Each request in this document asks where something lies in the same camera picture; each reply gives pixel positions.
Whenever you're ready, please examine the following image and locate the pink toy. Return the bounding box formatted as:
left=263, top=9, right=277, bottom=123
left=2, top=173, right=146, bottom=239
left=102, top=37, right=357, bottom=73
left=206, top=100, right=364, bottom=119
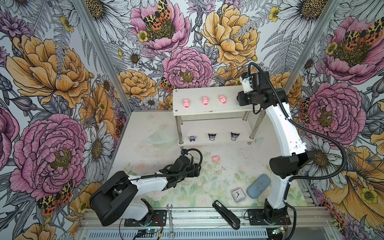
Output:
left=219, top=95, right=227, bottom=104
left=212, top=156, right=221, bottom=163
left=183, top=99, right=191, bottom=109
left=202, top=97, right=209, bottom=106

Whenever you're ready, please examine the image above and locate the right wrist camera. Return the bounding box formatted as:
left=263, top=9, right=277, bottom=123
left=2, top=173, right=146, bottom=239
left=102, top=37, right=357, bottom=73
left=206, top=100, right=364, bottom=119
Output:
left=241, top=73, right=254, bottom=94

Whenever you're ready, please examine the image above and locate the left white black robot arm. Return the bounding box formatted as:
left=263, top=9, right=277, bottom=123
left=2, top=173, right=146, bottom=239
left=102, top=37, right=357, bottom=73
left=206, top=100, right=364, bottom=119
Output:
left=90, top=149, right=203, bottom=227

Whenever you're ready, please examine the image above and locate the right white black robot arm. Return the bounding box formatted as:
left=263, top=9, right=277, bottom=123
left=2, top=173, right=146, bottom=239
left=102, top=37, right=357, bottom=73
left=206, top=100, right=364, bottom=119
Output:
left=237, top=72, right=315, bottom=225

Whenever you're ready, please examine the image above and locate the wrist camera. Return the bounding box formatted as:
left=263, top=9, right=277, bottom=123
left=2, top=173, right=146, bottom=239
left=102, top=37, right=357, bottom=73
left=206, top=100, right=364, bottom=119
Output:
left=241, top=73, right=254, bottom=94
left=181, top=149, right=194, bottom=165

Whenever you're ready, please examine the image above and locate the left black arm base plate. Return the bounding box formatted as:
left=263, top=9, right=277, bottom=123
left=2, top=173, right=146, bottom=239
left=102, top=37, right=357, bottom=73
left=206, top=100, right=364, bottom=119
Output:
left=124, top=210, right=168, bottom=227

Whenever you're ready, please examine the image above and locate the green circuit board left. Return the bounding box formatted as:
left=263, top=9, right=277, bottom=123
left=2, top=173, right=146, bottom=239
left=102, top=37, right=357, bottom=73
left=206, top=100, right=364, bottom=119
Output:
left=137, top=229, right=162, bottom=235

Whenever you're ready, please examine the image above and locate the small square white clock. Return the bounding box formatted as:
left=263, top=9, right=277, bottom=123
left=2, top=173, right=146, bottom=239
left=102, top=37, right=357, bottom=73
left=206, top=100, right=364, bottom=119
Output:
left=231, top=188, right=247, bottom=203

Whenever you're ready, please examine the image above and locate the green circuit board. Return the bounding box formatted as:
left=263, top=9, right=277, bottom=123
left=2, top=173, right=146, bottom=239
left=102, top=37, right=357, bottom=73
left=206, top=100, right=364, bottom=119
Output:
left=137, top=229, right=162, bottom=235
left=271, top=227, right=286, bottom=235

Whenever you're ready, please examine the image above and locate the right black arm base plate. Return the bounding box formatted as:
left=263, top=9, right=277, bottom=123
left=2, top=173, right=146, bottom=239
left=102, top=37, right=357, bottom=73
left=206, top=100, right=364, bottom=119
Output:
left=244, top=209, right=292, bottom=226

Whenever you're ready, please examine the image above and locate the black white kuromi toy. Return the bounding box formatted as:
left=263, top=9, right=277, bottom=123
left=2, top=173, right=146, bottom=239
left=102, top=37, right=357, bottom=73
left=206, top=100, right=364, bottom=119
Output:
left=208, top=134, right=217, bottom=142

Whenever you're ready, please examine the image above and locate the silver wrench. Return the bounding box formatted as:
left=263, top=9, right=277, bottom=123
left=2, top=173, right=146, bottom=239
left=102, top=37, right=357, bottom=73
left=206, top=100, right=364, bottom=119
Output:
left=167, top=204, right=176, bottom=240

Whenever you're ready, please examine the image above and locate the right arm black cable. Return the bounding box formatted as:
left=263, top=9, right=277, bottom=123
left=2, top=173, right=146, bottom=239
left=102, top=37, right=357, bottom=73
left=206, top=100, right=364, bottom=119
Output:
left=247, top=61, right=348, bottom=240

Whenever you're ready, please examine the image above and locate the green circuit board right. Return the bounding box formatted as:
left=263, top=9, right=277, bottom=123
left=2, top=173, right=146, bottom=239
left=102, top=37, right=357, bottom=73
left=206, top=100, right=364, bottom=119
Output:
left=271, top=227, right=286, bottom=235

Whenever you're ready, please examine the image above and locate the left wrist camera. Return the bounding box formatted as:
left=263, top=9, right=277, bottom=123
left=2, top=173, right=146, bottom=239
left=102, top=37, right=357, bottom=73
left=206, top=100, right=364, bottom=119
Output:
left=181, top=149, right=194, bottom=165

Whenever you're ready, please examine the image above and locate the black stapler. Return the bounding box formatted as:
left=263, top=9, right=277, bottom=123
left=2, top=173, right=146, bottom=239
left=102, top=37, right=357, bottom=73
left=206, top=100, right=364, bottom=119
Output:
left=212, top=200, right=241, bottom=230

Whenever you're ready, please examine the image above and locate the aluminium front rail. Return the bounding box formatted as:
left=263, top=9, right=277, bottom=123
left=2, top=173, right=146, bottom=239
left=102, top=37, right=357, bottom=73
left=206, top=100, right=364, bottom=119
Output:
left=76, top=207, right=343, bottom=240

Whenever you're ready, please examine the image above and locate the white two-tier shelf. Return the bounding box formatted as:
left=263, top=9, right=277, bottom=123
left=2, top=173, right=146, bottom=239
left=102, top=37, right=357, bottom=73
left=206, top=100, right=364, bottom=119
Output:
left=173, top=86, right=259, bottom=147

